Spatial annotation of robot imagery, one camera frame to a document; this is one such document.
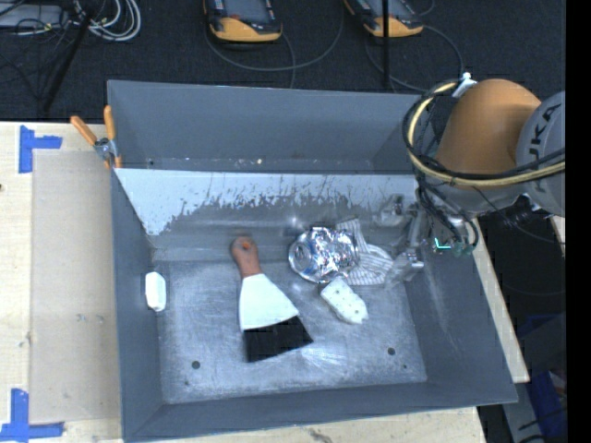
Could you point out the white striped cloth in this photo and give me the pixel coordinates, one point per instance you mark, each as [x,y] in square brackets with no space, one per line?
[371,266]

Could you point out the white perforated block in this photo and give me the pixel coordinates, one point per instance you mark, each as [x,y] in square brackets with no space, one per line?
[345,300]

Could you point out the crushed silver can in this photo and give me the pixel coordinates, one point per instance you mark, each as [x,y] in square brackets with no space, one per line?
[323,252]

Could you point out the pale cardboard board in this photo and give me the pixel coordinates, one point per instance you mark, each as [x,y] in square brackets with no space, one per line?
[69,293]

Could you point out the small white block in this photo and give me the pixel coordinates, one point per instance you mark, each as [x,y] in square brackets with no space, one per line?
[155,291]

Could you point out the grey metal bin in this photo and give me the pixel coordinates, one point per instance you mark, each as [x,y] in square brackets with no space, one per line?
[286,376]

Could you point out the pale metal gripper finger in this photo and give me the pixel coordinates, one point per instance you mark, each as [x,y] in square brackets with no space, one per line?
[407,268]
[393,208]

